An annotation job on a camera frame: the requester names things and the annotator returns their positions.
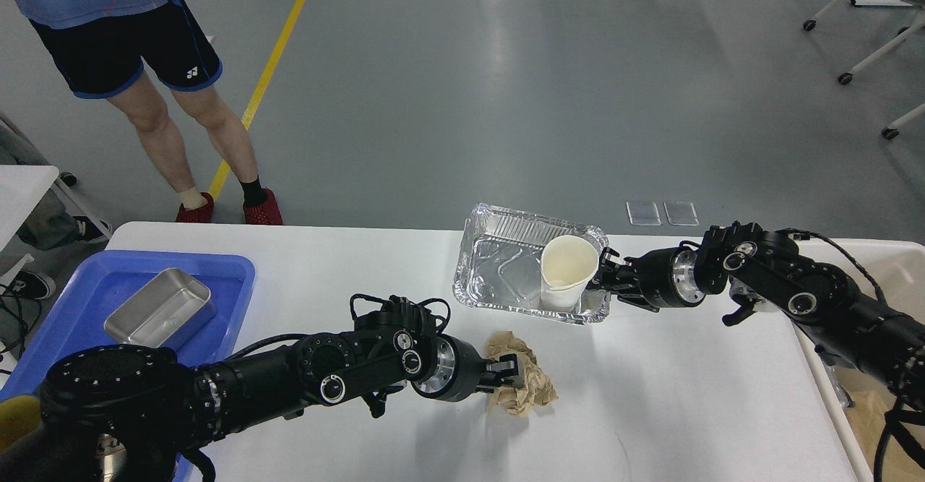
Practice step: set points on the white paper cup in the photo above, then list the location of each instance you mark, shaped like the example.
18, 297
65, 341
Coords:
568, 263

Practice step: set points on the black sneaker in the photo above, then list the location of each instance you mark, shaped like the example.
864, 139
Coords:
32, 285

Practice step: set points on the dark teal HOME mug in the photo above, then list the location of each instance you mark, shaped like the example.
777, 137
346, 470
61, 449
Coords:
20, 415

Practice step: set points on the beige plastic bin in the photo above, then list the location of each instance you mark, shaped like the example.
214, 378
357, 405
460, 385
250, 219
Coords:
855, 401

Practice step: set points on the white side table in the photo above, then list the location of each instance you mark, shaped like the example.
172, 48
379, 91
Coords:
22, 187

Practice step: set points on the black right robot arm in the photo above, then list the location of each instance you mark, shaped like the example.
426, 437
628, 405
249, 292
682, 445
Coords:
848, 328

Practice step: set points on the person in blue shirt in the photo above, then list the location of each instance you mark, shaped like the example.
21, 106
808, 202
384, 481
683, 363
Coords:
103, 49

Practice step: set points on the clear floor plate right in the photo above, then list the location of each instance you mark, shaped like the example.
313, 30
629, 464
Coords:
681, 213

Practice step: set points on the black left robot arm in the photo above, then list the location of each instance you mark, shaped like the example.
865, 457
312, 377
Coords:
159, 410

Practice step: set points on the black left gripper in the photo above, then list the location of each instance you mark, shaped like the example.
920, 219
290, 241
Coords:
460, 371

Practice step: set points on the stainless steel rectangular tray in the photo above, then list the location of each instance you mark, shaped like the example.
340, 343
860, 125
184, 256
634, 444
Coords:
167, 311

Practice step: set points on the clear floor plate left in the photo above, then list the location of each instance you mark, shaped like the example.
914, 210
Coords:
643, 213

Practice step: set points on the aluminium foil tray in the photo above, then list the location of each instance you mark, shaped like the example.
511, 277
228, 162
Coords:
499, 264

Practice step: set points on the clear floor plate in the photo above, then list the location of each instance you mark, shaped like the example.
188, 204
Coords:
643, 213
681, 213

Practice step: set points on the blue plastic tray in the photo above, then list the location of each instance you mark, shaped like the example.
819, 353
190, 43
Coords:
106, 280

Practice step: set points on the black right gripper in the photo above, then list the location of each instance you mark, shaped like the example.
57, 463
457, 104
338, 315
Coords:
663, 278

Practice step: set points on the brown paper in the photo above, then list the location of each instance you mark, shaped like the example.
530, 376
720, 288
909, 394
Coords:
537, 389

